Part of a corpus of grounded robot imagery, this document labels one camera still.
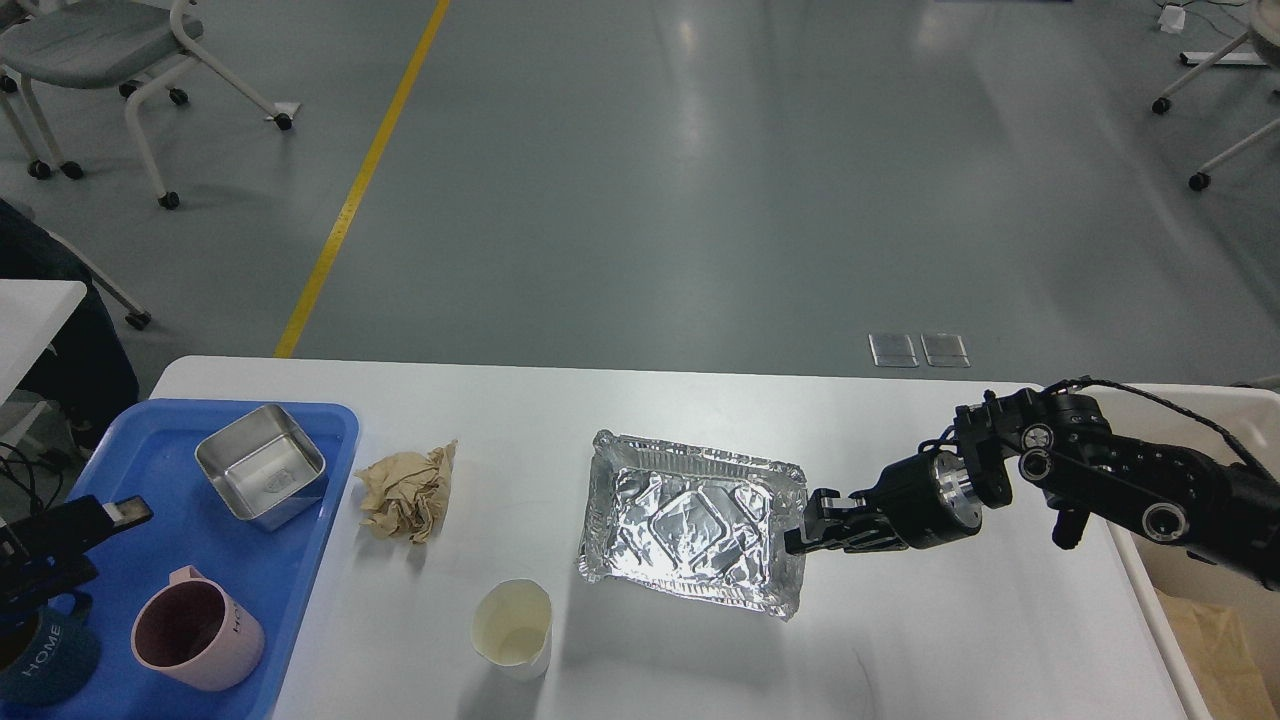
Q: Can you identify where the blue plastic tray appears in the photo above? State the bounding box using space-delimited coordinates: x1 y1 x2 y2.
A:
3 398 360 719

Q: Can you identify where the floor socket plate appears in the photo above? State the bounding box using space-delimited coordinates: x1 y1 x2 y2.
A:
920 333 972 368
868 333 920 369

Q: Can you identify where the stainless steel rectangular container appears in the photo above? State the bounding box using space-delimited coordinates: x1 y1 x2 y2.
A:
195 404 328 533

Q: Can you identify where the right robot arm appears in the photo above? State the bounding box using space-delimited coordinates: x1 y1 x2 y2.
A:
783 377 1279 591

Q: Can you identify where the right floor socket plate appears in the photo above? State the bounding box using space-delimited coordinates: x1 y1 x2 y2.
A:
920 333 972 368

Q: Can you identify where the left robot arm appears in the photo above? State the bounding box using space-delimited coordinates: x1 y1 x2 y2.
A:
1 495 154 633

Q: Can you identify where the white power adapter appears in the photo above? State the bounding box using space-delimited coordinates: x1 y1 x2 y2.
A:
1157 3 1187 35

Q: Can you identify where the aluminium foil tray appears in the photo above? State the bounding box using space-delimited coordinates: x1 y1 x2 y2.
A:
577 429 808 621

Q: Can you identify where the brown paper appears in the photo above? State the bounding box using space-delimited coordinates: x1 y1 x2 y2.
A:
355 439 458 544

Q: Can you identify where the cream paper cup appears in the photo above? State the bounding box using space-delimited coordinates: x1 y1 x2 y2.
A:
470 578 554 682

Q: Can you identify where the dark blue mug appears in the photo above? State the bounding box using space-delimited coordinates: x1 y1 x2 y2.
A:
1 591 101 707

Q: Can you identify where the grey office chair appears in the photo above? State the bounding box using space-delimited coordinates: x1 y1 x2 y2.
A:
3 1 293 210

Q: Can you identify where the black cables left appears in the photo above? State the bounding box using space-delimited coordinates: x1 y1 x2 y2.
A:
0 439 61 530

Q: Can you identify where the beige waste bin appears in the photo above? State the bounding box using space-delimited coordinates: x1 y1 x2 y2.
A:
1084 384 1279 719

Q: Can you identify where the left floor socket plate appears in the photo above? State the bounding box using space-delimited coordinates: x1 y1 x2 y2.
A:
868 333 920 369

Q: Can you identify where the white chair base right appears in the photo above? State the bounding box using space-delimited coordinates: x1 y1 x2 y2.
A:
1149 0 1280 191

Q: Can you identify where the pink mug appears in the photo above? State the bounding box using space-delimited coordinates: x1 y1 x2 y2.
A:
131 565 265 693

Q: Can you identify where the white side table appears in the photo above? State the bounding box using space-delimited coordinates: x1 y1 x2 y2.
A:
1 279 86 401

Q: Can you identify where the walking person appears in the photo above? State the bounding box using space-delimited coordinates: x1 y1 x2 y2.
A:
1 201 140 457

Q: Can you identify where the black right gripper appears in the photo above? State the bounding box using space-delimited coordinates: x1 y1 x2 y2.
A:
783 450 983 556

